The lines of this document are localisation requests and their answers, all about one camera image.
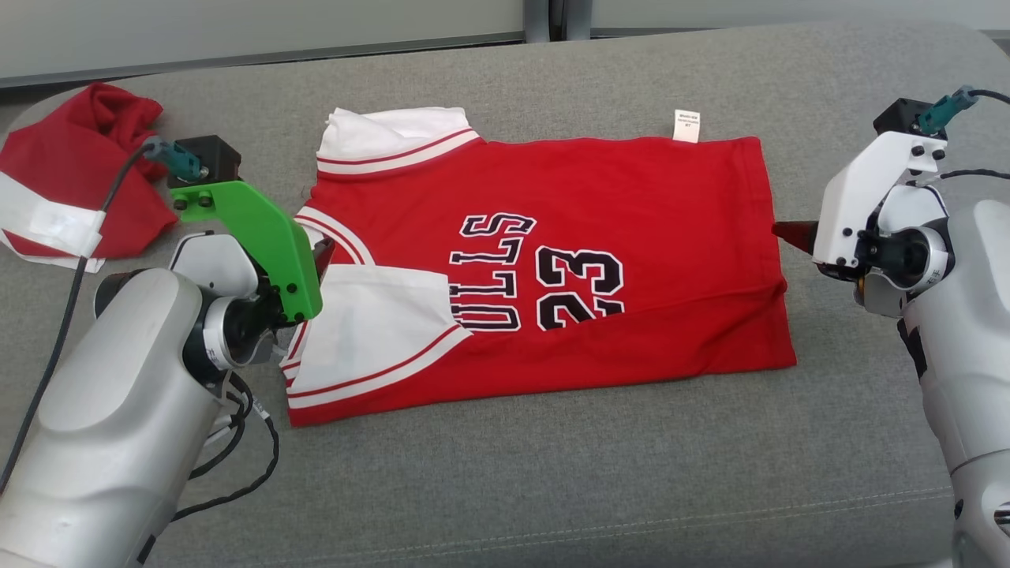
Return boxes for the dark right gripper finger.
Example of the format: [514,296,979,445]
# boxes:
[772,221,817,255]

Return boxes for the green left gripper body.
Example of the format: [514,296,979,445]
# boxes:
[170,181,324,325]

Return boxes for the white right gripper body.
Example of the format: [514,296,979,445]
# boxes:
[813,132,948,267]

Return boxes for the red white basketball jersey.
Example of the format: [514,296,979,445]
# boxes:
[280,106,798,428]

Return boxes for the red shorts white stripe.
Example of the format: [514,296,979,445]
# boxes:
[0,81,181,274]

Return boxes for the white tape label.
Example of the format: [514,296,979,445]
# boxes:
[30,199,106,258]

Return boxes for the grey fabric sofa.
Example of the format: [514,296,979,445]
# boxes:
[0,20,1010,568]

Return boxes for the black right cable teal plug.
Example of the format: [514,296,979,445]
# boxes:
[907,85,1010,188]

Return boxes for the black cable teal plug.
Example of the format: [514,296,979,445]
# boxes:
[907,85,1010,188]
[0,136,204,494]

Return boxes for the black left cable teal plug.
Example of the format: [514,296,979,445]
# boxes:
[0,136,204,494]

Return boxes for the thin black left arm cables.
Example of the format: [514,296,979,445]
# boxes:
[170,371,282,523]

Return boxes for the grey metal frame post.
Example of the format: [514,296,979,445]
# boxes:
[523,0,551,43]
[564,0,593,40]

